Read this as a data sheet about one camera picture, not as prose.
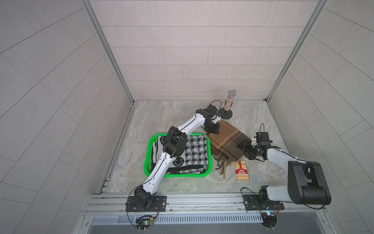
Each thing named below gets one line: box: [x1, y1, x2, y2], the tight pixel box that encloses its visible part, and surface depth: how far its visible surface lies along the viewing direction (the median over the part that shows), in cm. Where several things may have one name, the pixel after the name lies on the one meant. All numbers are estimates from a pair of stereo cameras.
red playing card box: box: [233, 160, 249, 181], surface depth 82 cm
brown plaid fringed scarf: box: [206, 119, 252, 179], surface depth 91 cm
